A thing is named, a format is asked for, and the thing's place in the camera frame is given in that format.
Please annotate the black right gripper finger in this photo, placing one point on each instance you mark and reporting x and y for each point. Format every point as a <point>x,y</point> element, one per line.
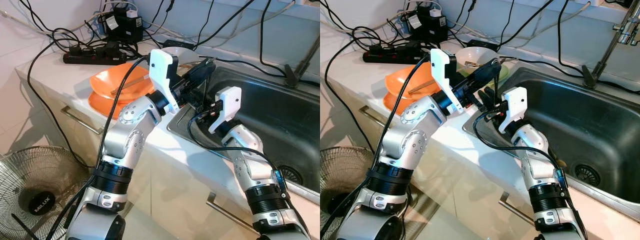
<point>485,98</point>
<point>496,102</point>

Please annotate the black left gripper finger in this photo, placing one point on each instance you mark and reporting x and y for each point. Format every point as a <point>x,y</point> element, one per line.
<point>205,69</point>
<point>485,72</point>

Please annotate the brown patterned stick utensil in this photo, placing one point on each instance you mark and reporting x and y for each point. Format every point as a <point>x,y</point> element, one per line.
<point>127,86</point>
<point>420,87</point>

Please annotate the orange square bowl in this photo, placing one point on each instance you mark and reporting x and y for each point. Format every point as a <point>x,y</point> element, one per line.
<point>115,80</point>
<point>407,80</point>

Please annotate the orange shallow plate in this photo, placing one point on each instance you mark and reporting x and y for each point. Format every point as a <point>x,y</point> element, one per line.
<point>102,107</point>
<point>395,106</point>

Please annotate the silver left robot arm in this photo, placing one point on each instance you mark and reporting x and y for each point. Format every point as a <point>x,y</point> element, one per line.
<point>405,145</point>
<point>125,145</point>

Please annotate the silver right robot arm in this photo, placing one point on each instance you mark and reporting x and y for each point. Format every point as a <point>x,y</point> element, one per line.
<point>537,165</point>
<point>250,165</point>

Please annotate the beige kitchen counter cabinet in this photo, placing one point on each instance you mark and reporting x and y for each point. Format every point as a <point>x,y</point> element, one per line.
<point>170,190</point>
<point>465,190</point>

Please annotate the chrome kitchen faucet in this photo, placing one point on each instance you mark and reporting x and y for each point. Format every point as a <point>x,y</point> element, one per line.
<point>602,55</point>
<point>292,75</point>

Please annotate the brown chopstick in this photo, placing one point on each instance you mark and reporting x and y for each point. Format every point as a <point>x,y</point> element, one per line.
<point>480,63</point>

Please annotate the white ceramic bowl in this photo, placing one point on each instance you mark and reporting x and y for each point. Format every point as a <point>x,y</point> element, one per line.
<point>186,52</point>
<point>475,54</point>

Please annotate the stainless steel sink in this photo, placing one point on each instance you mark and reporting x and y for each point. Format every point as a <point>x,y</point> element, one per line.
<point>590,120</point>
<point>280,115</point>

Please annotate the black power adapter block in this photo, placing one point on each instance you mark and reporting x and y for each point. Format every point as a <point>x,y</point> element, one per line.
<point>427,27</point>
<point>125,27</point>

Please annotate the black power strip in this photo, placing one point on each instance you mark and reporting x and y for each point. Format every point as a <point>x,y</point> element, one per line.
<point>90,58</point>
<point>390,57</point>

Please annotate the metal cage floor fan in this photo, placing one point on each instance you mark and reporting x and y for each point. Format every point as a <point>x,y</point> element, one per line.
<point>340,165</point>
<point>30,170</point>

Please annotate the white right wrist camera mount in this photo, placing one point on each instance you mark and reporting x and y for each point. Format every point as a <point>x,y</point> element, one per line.
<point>515,102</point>
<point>227,102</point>

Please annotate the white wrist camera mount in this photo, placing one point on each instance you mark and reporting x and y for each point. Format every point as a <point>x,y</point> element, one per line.
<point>161,70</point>
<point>442,70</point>
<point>515,102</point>
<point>227,102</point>

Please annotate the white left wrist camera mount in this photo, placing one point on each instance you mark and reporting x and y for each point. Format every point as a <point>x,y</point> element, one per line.
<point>442,70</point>
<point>161,70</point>

